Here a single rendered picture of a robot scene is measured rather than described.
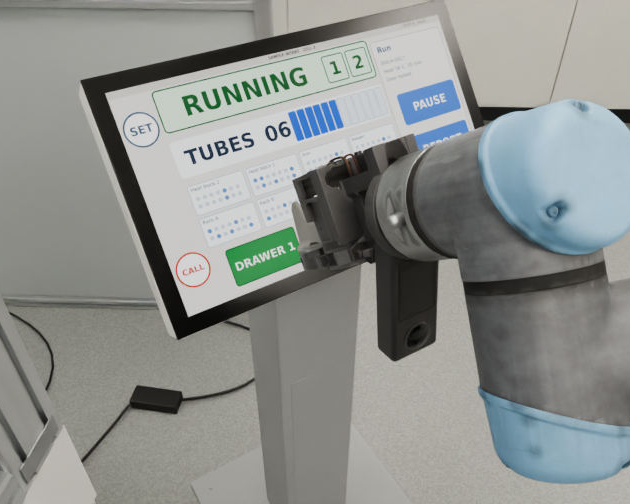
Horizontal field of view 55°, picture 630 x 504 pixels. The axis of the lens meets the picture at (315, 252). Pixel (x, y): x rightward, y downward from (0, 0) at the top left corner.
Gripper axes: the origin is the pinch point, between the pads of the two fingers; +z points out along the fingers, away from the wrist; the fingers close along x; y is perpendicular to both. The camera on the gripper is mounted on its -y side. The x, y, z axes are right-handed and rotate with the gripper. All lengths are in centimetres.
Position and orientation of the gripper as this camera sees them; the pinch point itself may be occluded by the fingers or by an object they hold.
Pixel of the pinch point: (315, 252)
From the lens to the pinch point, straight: 61.1
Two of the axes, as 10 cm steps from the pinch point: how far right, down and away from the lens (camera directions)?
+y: -3.3, -9.4, -0.9
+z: -3.9, 0.5, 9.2
